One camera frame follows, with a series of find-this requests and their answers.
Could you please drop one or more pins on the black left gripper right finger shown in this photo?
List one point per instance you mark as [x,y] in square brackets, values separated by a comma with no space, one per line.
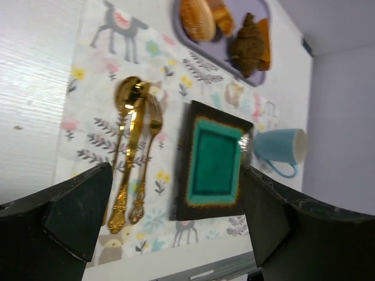
[297,237]

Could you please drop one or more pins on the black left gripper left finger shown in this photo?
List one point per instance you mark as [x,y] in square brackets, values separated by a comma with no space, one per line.
[52,234]

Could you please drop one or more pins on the metal serving tongs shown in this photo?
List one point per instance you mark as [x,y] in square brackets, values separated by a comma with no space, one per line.
[246,147]

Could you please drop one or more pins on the brown chocolate croissant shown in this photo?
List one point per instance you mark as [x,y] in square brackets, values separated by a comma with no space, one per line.
[247,48]

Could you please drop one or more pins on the bread slice right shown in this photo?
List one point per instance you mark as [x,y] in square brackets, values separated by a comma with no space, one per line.
[265,60]

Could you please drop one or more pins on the bread slice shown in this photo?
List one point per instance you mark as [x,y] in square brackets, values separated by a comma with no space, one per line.
[265,60]
[222,16]

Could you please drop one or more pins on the bread slice left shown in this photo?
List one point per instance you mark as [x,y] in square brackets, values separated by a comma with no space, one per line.
[222,16]

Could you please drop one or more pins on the sugared bread roll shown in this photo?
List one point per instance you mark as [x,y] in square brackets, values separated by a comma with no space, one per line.
[197,20]

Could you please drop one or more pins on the gold knife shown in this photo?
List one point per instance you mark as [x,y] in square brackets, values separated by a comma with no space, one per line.
[130,100]

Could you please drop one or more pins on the light blue mug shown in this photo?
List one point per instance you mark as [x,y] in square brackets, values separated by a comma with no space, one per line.
[281,145]

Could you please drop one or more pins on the teal square plate black rim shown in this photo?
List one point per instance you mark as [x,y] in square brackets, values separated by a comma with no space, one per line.
[209,181]

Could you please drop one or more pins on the gold fork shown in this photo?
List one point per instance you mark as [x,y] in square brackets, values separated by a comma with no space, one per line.
[155,126]

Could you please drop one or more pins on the gold spoon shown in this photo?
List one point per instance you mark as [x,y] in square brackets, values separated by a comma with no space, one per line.
[119,149]

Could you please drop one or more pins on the blue label sticker right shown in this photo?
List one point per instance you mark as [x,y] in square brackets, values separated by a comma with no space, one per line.
[307,47]

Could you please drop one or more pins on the purple tray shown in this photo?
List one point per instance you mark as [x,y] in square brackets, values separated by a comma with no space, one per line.
[217,51]

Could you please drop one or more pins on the animal pattern placemat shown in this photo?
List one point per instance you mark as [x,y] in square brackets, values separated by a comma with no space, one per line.
[112,46]

